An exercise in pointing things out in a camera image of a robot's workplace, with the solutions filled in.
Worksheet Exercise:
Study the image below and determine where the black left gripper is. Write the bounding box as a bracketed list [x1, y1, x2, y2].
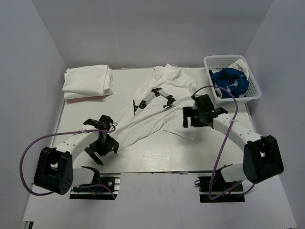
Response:
[85, 134, 119, 165]

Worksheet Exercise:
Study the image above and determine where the white t-shirt black print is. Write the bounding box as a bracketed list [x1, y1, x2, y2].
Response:
[111, 64, 197, 150]

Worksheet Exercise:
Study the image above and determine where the blue Mickey Mouse t-shirt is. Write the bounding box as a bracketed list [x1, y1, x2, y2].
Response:
[209, 68, 249, 99]

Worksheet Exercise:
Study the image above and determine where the white t-shirt green trim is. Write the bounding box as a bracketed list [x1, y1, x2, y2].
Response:
[229, 59, 249, 80]

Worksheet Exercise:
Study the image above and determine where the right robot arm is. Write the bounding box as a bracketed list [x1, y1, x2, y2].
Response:
[183, 94, 284, 190]

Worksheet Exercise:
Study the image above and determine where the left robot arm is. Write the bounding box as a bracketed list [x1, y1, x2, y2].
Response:
[34, 115, 119, 195]

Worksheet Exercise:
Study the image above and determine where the folded white t-shirt stack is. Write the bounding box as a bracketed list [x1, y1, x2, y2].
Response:
[62, 64, 113, 100]

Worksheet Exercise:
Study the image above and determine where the folded pink t-shirt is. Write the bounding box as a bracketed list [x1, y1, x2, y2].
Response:
[66, 96, 107, 103]

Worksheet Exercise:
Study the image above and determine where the white plastic laundry basket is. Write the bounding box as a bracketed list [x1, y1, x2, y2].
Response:
[203, 54, 261, 104]

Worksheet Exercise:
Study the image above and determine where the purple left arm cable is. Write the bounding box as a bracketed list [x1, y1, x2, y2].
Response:
[20, 123, 119, 200]

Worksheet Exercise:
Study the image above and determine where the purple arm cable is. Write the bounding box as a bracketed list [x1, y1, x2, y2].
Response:
[192, 85, 254, 200]
[20, 123, 119, 200]

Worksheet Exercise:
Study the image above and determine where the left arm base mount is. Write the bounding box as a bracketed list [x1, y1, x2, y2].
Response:
[69, 174, 121, 200]

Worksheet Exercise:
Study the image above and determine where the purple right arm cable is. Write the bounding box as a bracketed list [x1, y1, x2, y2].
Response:
[192, 85, 254, 200]

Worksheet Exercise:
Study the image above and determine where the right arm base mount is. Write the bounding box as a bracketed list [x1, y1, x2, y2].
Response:
[194, 176, 245, 203]

